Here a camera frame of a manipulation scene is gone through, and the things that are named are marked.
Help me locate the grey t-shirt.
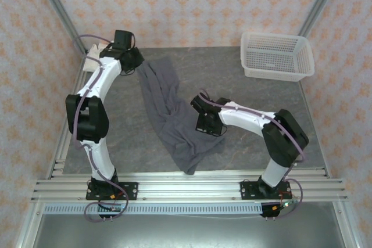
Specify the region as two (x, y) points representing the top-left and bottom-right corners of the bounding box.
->
(137, 58), (227, 175)

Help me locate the white t-shirt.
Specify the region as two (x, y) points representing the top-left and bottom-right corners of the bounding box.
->
(83, 43), (110, 72)

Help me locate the white perforated plastic basket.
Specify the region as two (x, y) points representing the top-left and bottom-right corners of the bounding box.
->
(240, 31), (316, 82)

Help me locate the grey metal panel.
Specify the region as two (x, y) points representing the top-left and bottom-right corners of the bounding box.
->
(31, 214), (346, 248)

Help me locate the long aluminium base rail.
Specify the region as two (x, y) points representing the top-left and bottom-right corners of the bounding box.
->
(30, 171), (349, 202)

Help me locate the white slotted cable duct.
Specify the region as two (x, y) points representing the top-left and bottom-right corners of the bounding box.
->
(43, 203), (264, 215)

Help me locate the aluminium table side rail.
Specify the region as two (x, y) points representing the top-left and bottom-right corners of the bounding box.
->
(46, 49), (93, 179)
(296, 81), (332, 179)

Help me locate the aluminium frame leg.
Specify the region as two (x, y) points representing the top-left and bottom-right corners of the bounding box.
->
(332, 201), (364, 248)
(14, 201), (44, 248)

